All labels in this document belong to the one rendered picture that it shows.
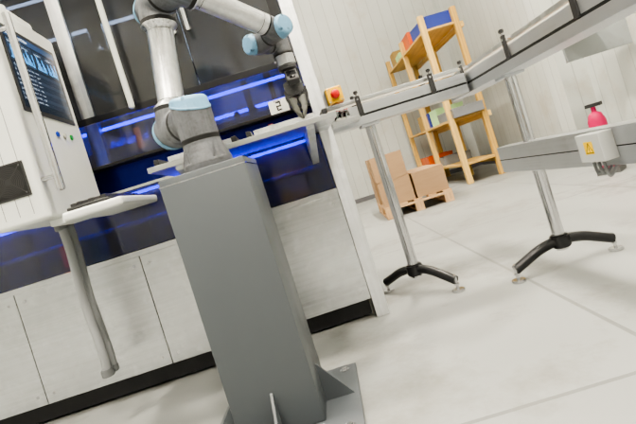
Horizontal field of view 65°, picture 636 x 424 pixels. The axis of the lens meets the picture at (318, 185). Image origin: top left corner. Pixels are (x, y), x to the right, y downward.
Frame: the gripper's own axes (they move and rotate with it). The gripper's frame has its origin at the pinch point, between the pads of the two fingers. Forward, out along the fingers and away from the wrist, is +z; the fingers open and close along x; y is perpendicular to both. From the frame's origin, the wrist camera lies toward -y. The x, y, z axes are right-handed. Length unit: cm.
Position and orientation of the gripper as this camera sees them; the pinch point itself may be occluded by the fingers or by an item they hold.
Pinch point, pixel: (303, 114)
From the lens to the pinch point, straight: 192.6
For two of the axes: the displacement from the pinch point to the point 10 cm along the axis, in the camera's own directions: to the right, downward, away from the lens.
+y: -0.5, 0.1, 10.0
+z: 3.0, 9.5, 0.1
